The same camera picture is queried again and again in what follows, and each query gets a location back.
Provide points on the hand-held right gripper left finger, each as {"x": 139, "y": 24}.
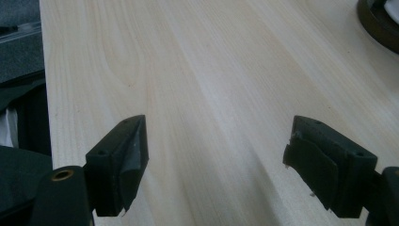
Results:
{"x": 113, "y": 169}

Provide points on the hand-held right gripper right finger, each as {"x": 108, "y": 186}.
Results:
{"x": 332, "y": 163}

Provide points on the dark cloth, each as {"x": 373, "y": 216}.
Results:
{"x": 19, "y": 169}

